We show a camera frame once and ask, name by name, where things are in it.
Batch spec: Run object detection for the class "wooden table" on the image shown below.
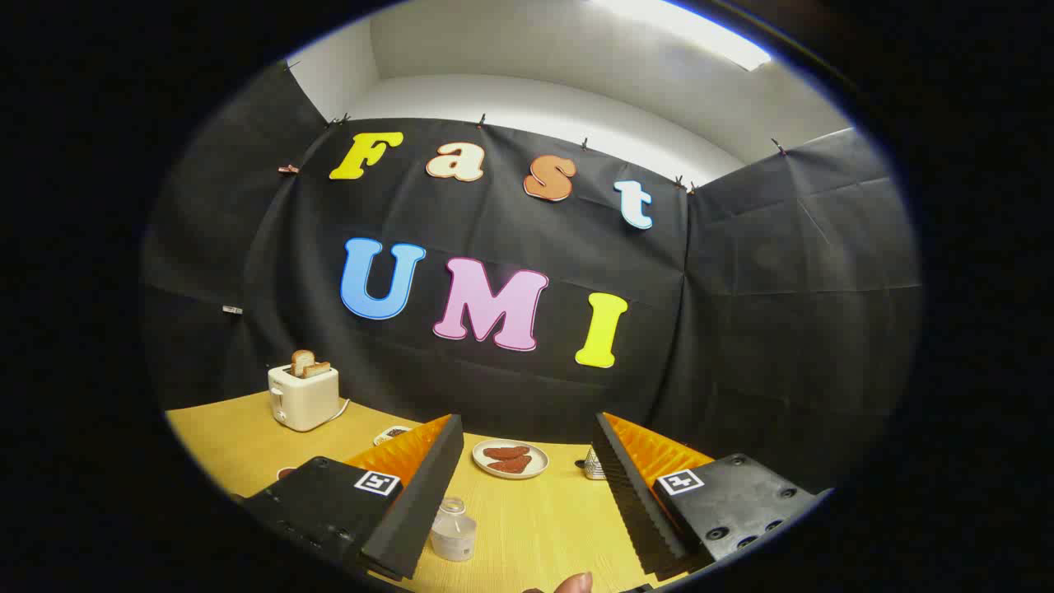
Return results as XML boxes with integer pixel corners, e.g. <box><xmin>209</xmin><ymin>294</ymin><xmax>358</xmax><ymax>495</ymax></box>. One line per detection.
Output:
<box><xmin>165</xmin><ymin>391</ymin><xmax>717</xmax><ymax>593</ymax></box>

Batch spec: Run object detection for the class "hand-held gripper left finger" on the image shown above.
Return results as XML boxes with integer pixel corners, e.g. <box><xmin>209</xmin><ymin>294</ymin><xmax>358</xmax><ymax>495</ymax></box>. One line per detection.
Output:
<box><xmin>239</xmin><ymin>413</ymin><xmax>465</xmax><ymax>581</ymax></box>

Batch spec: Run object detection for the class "white round plate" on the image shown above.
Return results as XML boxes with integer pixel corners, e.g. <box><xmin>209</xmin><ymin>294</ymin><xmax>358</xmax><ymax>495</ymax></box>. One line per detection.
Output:
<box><xmin>472</xmin><ymin>439</ymin><xmax>550</xmax><ymax>480</ymax></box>

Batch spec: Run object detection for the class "clear juice bottle white label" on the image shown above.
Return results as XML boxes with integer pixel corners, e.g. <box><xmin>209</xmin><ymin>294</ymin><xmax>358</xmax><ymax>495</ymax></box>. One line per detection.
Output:
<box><xmin>430</xmin><ymin>497</ymin><xmax>478</xmax><ymax>563</ymax></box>

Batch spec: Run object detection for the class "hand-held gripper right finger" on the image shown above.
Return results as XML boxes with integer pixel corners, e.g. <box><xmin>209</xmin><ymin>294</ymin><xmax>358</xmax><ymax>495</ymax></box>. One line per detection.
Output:
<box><xmin>591</xmin><ymin>412</ymin><xmax>832</xmax><ymax>581</ymax></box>

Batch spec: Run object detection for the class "cream toaster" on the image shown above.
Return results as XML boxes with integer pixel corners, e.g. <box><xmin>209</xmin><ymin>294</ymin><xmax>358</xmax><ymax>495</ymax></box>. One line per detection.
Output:
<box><xmin>268</xmin><ymin>365</ymin><xmax>340</xmax><ymax>432</ymax></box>

